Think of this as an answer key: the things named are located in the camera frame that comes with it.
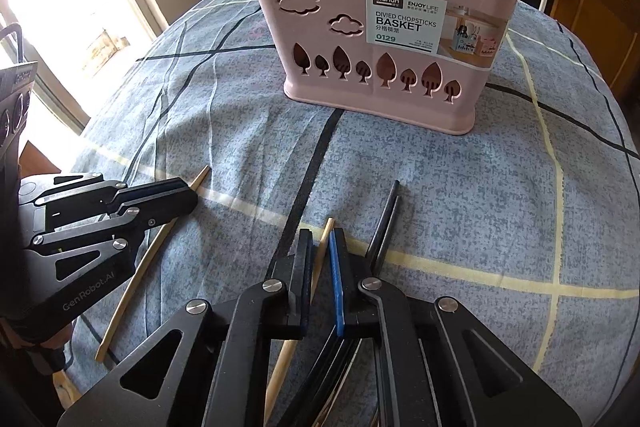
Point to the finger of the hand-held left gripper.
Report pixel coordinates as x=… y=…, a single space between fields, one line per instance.
x=170 y=207
x=150 y=189

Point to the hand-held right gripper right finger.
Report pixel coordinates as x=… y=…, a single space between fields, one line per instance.
x=340 y=292

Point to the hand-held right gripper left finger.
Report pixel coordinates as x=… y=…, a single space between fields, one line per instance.
x=302 y=287

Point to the brown wooden chopstick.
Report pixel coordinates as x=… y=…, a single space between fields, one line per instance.
x=130 y=292

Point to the pink plastic chopstick basket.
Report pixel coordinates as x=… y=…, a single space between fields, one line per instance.
x=390 y=72

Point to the person's left hand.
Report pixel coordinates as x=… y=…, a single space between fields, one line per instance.
x=40 y=352

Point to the blue checked tablecloth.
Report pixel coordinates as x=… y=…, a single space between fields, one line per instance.
x=475 y=217

